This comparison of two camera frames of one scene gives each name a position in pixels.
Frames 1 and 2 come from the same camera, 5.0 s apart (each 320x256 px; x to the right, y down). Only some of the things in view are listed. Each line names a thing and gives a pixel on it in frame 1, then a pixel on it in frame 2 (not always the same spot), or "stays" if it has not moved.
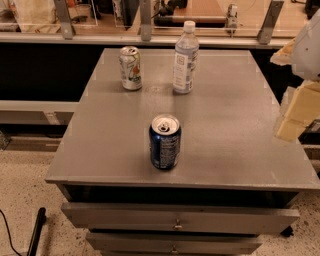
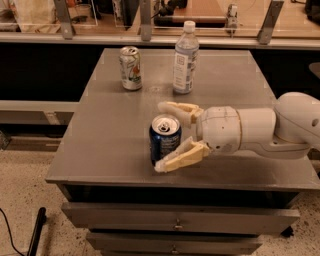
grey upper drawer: [180, 218] stays
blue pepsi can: [165, 141] stays
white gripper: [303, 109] to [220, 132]
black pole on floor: [41, 219] stays
